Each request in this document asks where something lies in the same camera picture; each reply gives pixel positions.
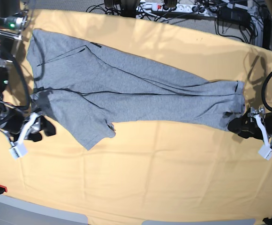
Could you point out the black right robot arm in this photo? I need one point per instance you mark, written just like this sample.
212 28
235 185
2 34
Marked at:
14 19

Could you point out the grey t-shirt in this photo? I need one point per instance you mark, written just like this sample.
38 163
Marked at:
87 87

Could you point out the yellow table cloth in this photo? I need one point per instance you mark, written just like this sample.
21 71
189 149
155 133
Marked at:
151 170

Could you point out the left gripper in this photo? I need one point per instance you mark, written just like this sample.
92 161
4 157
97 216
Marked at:
247 127

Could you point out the white power strip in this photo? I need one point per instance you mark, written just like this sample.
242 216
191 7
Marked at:
158 9

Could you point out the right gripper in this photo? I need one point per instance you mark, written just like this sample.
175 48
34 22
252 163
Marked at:
13 126

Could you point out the black power adapter box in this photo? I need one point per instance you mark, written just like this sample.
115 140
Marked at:
235 16

